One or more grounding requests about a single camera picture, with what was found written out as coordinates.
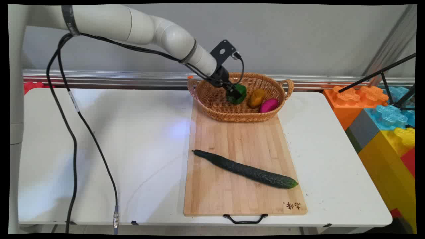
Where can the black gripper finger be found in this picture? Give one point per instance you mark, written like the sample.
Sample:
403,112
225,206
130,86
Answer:
230,89
237,94

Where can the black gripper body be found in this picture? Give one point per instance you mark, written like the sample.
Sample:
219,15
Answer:
221,75

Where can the dark green cucumber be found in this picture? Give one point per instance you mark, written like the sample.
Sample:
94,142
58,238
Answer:
245,170

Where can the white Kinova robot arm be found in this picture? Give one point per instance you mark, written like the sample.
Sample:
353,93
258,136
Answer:
109,21

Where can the green bell pepper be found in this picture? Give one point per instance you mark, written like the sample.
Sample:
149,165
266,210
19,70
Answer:
241,91

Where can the yellow-orange potato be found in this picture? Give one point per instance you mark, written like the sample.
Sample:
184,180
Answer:
256,98

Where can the woven wicker basket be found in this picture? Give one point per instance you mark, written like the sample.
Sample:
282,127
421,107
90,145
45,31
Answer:
215,103

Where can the purple sweet potato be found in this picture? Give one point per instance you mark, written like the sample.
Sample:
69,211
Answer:
269,105

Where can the wooden cutting board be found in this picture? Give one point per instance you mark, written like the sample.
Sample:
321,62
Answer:
232,192

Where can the orange toy block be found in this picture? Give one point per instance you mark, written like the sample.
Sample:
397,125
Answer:
345,103

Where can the grey toy block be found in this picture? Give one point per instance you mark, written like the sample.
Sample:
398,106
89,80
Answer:
363,129

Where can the blue toy block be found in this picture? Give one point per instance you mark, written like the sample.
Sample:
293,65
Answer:
388,116

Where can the black tripod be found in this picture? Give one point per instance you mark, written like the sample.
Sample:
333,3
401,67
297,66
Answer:
391,68

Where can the yellow toy block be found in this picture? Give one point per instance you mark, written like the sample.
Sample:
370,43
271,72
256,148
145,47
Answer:
388,172

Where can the red toy block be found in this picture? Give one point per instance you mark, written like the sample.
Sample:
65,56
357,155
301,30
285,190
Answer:
409,161

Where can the red object behind table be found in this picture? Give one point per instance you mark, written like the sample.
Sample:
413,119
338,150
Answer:
33,86

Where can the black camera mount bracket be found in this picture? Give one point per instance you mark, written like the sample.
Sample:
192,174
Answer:
223,50

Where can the aluminium rail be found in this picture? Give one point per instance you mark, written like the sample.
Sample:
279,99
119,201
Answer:
116,78

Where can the slanted aluminium frame post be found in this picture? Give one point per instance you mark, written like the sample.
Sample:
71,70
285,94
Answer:
391,39

